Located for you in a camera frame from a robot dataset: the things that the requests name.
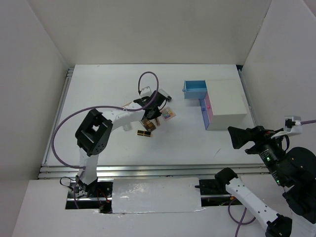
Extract white cover plate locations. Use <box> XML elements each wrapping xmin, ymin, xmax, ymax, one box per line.
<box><xmin>112</xmin><ymin>177</ymin><xmax>202</xmax><ymax>214</ymax></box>

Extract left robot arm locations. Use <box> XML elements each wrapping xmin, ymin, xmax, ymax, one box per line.
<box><xmin>75</xmin><ymin>91</ymin><xmax>166</xmax><ymax>197</ymax></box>

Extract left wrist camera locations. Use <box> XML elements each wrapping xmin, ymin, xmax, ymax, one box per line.
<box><xmin>140</xmin><ymin>86</ymin><xmax>152</xmax><ymax>98</ymax></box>

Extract white drawer cabinet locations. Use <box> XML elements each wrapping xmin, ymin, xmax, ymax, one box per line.
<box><xmin>206</xmin><ymin>79</ymin><xmax>247</xmax><ymax>130</ymax></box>

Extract blue drawer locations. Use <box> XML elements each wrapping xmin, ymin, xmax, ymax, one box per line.
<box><xmin>182</xmin><ymin>80</ymin><xmax>207</xmax><ymax>99</ymax></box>

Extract clear bottle black cap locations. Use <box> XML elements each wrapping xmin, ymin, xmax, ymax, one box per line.
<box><xmin>163</xmin><ymin>92</ymin><xmax>172</xmax><ymax>102</ymax></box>

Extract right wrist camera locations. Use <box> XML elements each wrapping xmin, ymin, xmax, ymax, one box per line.
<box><xmin>272</xmin><ymin>116</ymin><xmax>303</xmax><ymax>139</ymax></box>

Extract pink drawer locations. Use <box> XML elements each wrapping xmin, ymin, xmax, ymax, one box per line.
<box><xmin>204</xmin><ymin>93</ymin><xmax>213</xmax><ymax>121</ymax></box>

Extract aluminium rail frame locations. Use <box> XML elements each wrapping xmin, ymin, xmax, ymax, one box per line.
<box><xmin>39</xmin><ymin>64</ymin><xmax>268</xmax><ymax>179</ymax></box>

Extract black gold lipstick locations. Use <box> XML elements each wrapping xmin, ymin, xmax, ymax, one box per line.
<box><xmin>137</xmin><ymin>130</ymin><xmax>152</xmax><ymax>137</ymax></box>

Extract colourful square eyeshadow palette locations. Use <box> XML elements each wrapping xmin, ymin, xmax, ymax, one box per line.
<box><xmin>161</xmin><ymin>107</ymin><xmax>176</xmax><ymax>121</ymax></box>

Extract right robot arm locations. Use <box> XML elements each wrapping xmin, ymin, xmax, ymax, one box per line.
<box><xmin>215</xmin><ymin>121</ymin><xmax>316</xmax><ymax>237</ymax></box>

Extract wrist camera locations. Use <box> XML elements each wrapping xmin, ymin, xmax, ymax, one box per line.
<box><xmin>140</xmin><ymin>86</ymin><xmax>152</xmax><ymax>98</ymax></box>
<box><xmin>272</xmin><ymin>116</ymin><xmax>303</xmax><ymax>139</ymax></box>

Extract brown long eyeshadow palette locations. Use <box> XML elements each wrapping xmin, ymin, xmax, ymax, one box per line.
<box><xmin>140</xmin><ymin>119</ymin><xmax>156</xmax><ymax>132</ymax></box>

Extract clear bottle blue label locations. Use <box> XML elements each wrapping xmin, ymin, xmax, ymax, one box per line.
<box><xmin>123</xmin><ymin>124</ymin><xmax>132</xmax><ymax>131</ymax></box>

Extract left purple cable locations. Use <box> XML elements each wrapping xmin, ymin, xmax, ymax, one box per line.
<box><xmin>51</xmin><ymin>71</ymin><xmax>160</xmax><ymax>209</ymax></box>

